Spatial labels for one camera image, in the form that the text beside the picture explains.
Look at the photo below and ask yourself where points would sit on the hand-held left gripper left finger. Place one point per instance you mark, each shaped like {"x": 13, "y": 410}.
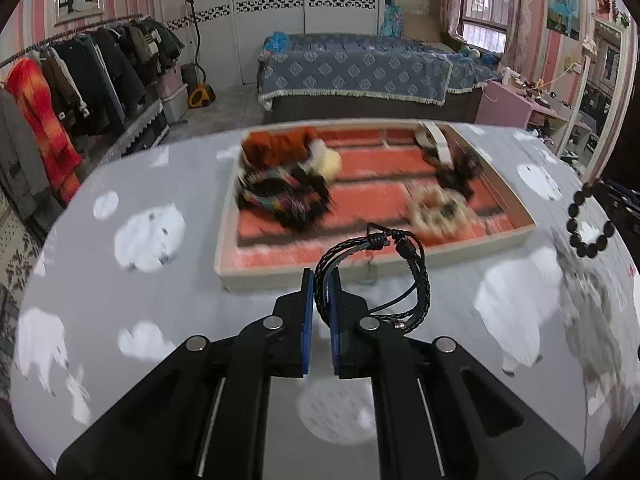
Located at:
{"x": 306, "y": 320}

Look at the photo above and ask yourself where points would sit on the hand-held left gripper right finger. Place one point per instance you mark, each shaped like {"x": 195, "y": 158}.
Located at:
{"x": 336, "y": 330}

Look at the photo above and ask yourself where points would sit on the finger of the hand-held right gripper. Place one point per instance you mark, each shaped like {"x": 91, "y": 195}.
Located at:
{"x": 622, "y": 200}

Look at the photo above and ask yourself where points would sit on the cream flower scrunchie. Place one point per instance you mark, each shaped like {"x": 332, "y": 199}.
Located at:
{"x": 425, "y": 220}

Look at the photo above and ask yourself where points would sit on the wooden tray with brick lining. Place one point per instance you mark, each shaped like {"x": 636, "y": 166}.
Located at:
{"x": 380, "y": 195}

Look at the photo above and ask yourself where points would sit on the black hair claw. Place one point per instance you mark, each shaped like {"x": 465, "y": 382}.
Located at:
{"x": 457, "y": 175}

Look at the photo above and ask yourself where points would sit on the orange scrunchie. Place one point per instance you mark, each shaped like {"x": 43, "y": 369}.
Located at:
{"x": 272, "y": 147}

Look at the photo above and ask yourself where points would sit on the white standing mirror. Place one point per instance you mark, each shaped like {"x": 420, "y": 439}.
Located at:
{"x": 607, "y": 90}

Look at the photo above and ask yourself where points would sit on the pink cabinet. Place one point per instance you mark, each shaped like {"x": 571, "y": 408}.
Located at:
{"x": 500, "y": 105}

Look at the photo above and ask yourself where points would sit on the cream yellow scrunchie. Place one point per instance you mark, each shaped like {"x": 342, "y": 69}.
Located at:
{"x": 325, "y": 162}

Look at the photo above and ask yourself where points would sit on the white wristband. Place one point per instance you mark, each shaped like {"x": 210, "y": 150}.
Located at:
{"x": 440, "y": 140}

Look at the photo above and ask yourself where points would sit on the red flower decoration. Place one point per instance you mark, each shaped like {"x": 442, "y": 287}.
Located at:
{"x": 607, "y": 7}

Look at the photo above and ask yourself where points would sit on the barred window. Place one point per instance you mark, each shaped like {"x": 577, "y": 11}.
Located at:
{"x": 482, "y": 5}

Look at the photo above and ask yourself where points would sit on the garment steamer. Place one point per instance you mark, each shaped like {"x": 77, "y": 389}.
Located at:
{"x": 201, "y": 95}

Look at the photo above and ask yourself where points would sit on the white lace cloth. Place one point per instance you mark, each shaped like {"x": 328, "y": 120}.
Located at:
{"x": 140, "y": 127}

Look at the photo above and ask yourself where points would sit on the bed with blue patterned cover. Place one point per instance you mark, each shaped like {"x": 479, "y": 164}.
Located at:
{"x": 360, "y": 70}

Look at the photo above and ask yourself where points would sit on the pink storage box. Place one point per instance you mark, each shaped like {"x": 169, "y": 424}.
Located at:
{"x": 172, "y": 92}

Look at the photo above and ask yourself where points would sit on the blue plastic bag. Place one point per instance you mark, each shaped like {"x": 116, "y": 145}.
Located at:
{"x": 276, "y": 42}

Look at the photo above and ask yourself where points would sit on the white sliding wardrobe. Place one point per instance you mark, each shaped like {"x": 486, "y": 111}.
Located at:
{"x": 270, "y": 35}

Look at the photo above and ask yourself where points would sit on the turquoise cloth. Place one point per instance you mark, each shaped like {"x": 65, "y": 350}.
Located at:
{"x": 392, "y": 20}

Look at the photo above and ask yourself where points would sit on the floral patterned cloth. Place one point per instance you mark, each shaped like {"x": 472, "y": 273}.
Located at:
{"x": 15, "y": 280}

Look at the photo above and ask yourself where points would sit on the row of hanging clothes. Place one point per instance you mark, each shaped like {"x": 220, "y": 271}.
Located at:
{"x": 75, "y": 85}

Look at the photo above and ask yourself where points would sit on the metal clothes rack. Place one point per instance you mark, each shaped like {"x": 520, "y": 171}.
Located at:
{"x": 50, "y": 40}

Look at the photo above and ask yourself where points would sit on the couple wall poster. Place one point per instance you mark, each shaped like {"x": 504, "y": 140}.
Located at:
{"x": 564, "y": 5}

